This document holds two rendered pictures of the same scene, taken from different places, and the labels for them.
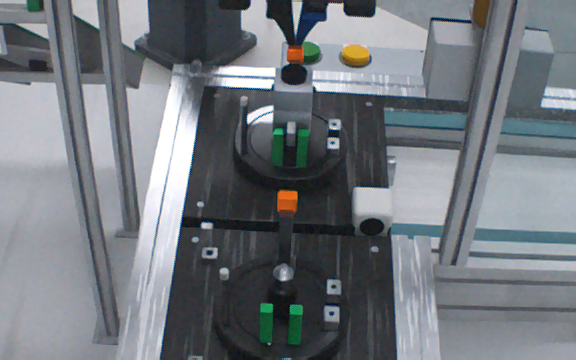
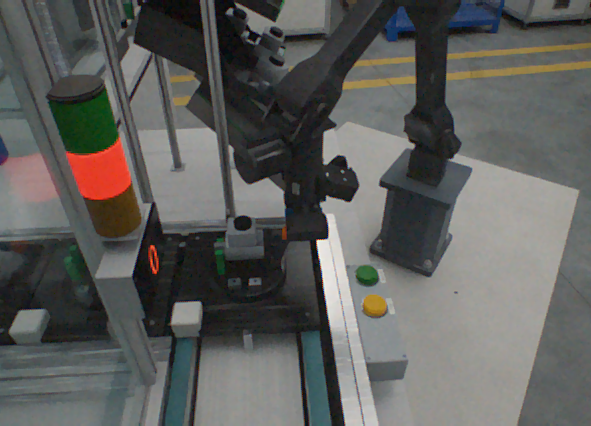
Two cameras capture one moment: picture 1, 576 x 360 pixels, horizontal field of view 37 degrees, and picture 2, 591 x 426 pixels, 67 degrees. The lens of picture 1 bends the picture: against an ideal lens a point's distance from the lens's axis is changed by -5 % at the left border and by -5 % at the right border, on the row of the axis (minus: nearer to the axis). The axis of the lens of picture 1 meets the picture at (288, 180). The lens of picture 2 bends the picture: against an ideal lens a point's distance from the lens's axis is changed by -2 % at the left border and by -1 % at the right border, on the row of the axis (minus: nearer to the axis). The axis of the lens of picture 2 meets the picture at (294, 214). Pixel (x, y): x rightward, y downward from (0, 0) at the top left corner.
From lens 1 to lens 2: 105 cm
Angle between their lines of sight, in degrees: 61
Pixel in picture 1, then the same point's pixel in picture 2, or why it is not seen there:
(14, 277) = (196, 207)
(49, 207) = (246, 209)
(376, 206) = (179, 313)
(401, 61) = (382, 339)
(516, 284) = not seen: outside the picture
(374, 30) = (493, 355)
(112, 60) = (220, 139)
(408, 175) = (264, 364)
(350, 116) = (290, 303)
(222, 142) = not seen: hidden behind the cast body
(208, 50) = (387, 242)
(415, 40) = (497, 391)
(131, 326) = not seen: hidden behind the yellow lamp
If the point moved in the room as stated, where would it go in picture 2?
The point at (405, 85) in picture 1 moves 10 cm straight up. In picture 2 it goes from (349, 344) to (354, 303)
